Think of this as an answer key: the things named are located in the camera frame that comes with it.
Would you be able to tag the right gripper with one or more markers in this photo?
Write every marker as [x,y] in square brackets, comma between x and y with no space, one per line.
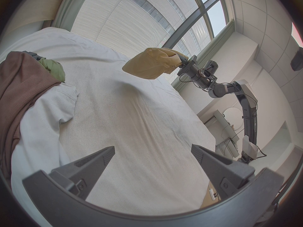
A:
[193,70]

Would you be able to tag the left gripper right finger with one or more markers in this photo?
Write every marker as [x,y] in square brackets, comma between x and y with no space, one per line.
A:
[224,174]

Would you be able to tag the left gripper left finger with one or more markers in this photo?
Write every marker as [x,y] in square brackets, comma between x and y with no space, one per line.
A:
[80,176]

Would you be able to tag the tan shorts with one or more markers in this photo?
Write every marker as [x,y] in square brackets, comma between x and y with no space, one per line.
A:
[146,65]

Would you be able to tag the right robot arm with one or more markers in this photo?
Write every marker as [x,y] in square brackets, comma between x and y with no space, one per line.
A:
[246,89]

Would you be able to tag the bed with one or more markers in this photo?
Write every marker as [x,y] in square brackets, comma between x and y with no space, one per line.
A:
[130,115]

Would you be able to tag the window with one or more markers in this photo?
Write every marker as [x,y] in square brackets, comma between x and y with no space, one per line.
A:
[142,13]

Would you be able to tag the pale grey garment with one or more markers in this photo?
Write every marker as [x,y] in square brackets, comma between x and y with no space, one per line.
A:
[47,117]

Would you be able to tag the dark brown garment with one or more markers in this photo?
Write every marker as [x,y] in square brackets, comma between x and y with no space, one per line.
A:
[21,84]

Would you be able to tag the green garment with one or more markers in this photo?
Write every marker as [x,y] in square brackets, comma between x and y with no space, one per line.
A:
[54,70]

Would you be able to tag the square ceiling light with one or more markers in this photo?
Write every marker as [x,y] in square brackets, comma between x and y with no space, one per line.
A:
[298,33]

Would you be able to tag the black garment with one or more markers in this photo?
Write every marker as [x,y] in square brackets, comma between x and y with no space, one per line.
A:
[32,55]

